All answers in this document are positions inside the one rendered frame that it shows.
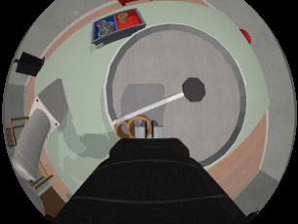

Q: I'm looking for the bronze bushing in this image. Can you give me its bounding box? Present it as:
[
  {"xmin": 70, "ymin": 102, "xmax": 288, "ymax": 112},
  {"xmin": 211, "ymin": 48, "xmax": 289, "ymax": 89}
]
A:
[
  {"xmin": 127, "ymin": 115, "xmax": 152, "ymax": 138},
  {"xmin": 115, "ymin": 120, "xmax": 135, "ymax": 139},
  {"xmin": 118, "ymin": 13, "xmax": 129, "ymax": 23}
]

